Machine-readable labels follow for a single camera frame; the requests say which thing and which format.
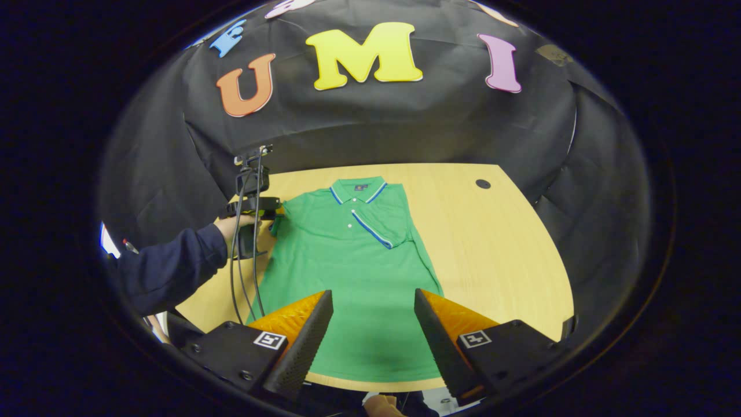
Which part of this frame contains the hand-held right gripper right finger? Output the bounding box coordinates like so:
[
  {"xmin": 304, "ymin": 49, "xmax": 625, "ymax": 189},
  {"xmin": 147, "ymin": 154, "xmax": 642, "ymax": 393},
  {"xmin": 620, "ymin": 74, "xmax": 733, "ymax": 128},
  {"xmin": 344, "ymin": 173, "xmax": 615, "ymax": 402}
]
[{"xmin": 413, "ymin": 288, "xmax": 579, "ymax": 407}]

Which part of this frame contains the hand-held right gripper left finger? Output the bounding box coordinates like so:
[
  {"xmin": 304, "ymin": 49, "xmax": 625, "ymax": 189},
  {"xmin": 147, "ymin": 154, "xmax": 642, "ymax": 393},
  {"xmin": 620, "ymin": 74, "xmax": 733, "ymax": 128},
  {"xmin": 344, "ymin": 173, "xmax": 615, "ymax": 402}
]
[{"xmin": 177, "ymin": 290, "xmax": 335, "ymax": 403}]

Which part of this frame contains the green T-shirt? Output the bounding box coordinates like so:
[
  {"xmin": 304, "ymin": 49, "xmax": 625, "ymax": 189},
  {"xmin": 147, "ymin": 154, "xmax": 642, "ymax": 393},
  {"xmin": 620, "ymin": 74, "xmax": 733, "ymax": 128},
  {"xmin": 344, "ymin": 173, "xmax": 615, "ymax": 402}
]
[{"xmin": 248, "ymin": 177, "xmax": 445, "ymax": 383}]

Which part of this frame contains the black backdrop cloth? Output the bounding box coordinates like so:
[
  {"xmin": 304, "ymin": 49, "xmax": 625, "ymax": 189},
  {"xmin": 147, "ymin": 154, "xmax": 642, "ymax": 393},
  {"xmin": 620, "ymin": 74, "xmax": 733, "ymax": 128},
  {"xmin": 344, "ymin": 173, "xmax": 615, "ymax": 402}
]
[{"xmin": 96, "ymin": 0, "xmax": 652, "ymax": 348}]

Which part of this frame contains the black cable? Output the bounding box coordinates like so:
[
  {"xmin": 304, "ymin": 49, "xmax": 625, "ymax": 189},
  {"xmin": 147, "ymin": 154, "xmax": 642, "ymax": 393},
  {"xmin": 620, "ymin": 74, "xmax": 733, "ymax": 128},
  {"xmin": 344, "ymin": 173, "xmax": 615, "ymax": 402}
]
[
  {"xmin": 251, "ymin": 152, "xmax": 267, "ymax": 318},
  {"xmin": 229, "ymin": 168, "xmax": 255, "ymax": 323}
]

